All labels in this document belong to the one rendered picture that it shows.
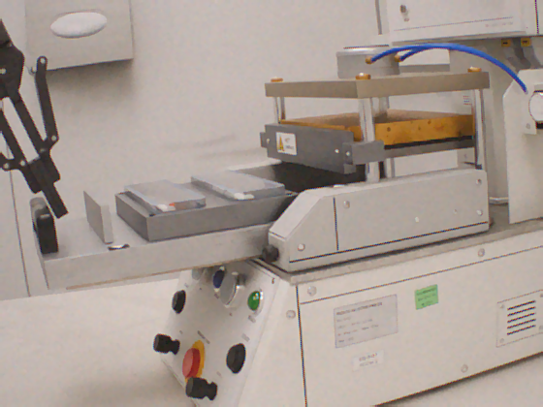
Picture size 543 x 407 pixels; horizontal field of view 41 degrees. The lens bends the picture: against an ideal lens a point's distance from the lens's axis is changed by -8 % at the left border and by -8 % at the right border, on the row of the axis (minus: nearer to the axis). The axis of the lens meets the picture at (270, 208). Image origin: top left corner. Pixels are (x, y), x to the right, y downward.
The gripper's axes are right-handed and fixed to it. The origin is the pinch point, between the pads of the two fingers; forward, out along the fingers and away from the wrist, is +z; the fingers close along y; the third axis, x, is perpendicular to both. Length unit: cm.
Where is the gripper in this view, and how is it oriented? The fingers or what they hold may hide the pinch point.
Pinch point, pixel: (47, 187)
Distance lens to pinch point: 85.0
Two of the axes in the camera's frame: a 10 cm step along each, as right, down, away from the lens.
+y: -8.3, 4.9, -2.7
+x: 3.8, 1.3, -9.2
